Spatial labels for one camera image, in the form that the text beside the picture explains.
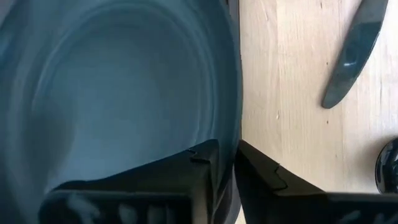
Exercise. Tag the dark metal spoon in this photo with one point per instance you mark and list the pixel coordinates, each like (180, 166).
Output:
(390, 168)

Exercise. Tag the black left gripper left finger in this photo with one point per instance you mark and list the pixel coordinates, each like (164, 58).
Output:
(140, 193)

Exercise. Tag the dark metal knife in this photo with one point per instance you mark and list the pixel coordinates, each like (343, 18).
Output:
(354, 56)

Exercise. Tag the dark round plate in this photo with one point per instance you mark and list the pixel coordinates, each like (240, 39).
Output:
(109, 93)

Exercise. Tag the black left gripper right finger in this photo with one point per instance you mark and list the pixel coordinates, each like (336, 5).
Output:
(280, 205)

